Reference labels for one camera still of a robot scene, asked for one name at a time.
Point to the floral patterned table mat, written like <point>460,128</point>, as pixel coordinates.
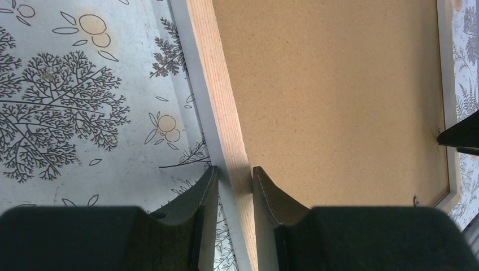
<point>98,110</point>

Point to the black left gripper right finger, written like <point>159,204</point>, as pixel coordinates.
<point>290,236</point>

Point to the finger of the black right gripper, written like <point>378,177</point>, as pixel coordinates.
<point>463,136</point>

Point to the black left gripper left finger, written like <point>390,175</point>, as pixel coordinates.
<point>178,236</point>

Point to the light wooden picture frame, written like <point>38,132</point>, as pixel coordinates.
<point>207,65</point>

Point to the brown cardboard backing board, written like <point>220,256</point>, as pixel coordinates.
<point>340,102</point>

